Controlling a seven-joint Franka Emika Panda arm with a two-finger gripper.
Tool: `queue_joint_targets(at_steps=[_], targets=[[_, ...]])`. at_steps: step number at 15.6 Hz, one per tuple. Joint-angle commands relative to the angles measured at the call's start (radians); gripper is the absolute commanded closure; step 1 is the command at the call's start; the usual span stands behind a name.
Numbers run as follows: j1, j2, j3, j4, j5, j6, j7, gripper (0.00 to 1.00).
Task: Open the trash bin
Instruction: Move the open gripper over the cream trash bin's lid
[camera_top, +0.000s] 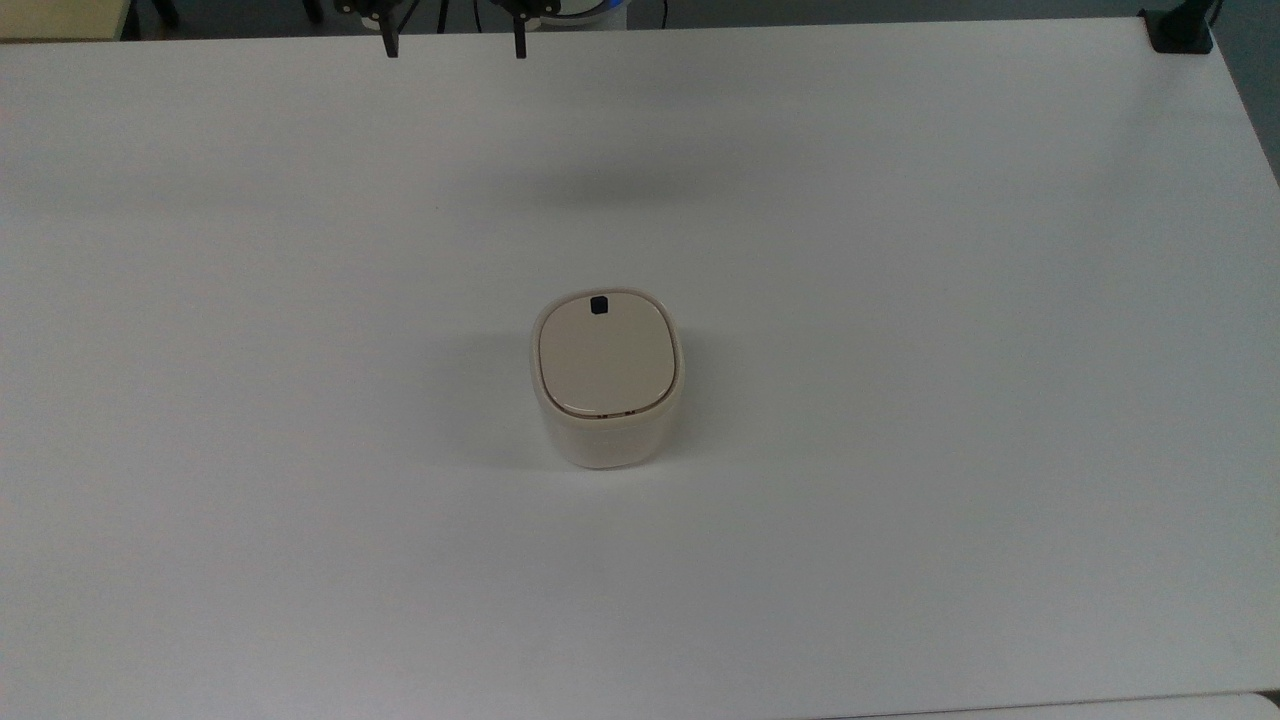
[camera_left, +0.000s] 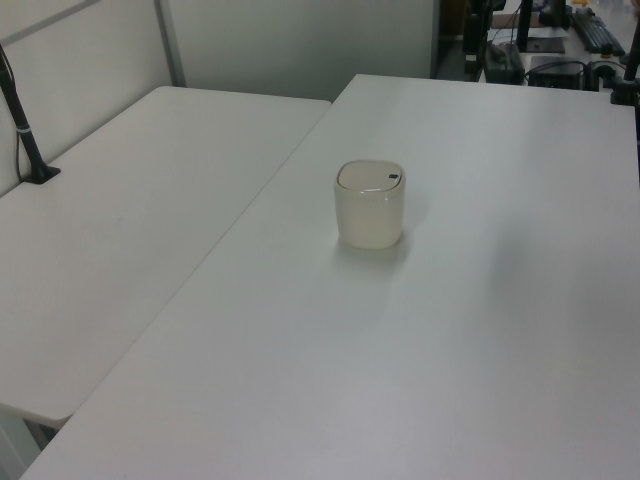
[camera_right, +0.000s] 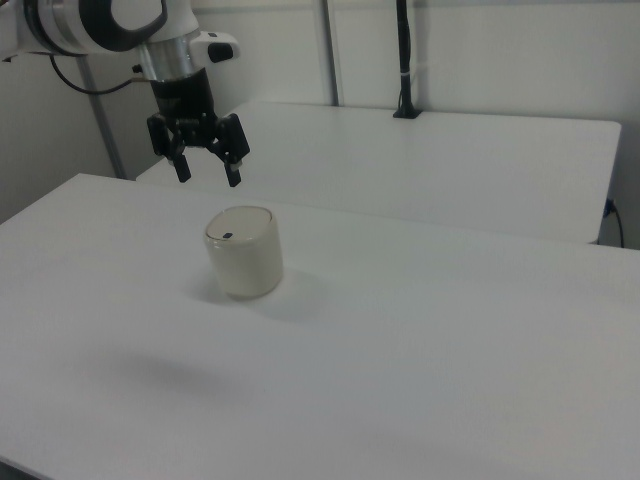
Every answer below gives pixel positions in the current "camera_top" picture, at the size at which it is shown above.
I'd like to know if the black table clamp mount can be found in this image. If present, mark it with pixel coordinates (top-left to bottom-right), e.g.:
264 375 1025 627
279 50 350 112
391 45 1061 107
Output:
1139 0 1223 55

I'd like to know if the beige trash bin body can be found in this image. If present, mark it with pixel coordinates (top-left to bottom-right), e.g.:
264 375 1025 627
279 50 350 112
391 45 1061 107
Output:
529 289 686 471

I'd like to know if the yellowish wooden table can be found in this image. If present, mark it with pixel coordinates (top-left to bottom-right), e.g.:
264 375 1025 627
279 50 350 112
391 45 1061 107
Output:
0 0 134 43

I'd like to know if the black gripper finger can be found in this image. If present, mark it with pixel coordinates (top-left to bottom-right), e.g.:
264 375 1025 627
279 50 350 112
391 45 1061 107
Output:
335 0 402 59
489 0 561 60

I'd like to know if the beige trash bin lid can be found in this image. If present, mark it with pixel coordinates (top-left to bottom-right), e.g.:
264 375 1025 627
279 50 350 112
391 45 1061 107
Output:
538 293 679 418

